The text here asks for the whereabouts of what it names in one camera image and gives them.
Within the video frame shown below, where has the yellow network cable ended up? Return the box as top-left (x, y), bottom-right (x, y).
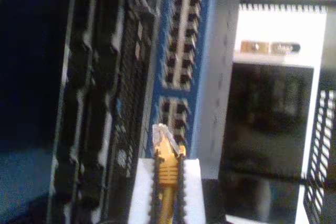
top-left (152, 123), bottom-right (187, 224)

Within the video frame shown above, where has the black rack server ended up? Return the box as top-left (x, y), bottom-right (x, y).
top-left (47, 0), bottom-right (161, 224)

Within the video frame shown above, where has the black perforated metal panel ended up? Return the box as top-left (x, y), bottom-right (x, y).
top-left (303, 87), bottom-right (336, 224)

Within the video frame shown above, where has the blue network switch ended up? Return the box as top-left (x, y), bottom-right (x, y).
top-left (143, 0), bottom-right (238, 168)

